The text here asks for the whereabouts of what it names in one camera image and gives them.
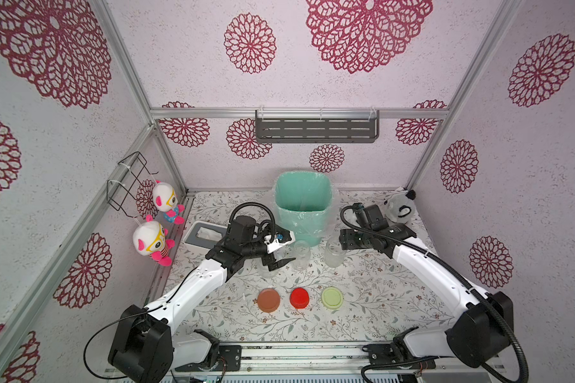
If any green lid peanut jar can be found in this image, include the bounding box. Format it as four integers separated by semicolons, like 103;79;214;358
324;236;346;268

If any red lid peanut jar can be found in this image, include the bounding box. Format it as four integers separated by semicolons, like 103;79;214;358
290;241;311;271

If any brown jar lid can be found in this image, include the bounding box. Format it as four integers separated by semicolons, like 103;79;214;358
257;288;280;313

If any red jar lid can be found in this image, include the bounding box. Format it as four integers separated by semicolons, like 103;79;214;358
289;287;310;310

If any green jar lid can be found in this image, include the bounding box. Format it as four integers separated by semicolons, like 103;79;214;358
321;287;343;311

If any glass peanut jar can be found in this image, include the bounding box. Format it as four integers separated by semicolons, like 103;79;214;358
257;263;278;279

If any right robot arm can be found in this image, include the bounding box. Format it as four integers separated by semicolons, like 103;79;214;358
340;204;514;368

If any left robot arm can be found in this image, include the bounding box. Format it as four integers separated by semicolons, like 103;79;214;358
108;215;295;382

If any grey husky plush toy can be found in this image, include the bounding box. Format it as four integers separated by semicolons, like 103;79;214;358
383;190;416;223

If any green trash bin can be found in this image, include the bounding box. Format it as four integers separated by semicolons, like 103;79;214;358
275;171;334;247

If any white tissue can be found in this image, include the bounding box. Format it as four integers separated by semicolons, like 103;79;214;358
196;227;223;242

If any plush toy blue dotted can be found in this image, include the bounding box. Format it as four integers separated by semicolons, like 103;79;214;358
152;180;185;225

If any plush toy red striped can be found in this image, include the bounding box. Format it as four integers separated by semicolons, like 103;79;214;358
133;215;175;267

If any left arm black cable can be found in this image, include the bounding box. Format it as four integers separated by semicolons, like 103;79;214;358
227;202;278;240

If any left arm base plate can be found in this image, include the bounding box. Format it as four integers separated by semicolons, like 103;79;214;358
174;345;242;373

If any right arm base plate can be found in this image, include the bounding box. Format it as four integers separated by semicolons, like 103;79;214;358
362;342;436;370

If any dark grey wall shelf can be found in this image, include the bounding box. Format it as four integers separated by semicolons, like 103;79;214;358
254;109;380;144

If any black wire wall rack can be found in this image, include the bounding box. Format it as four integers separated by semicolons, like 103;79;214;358
105;151;159;220

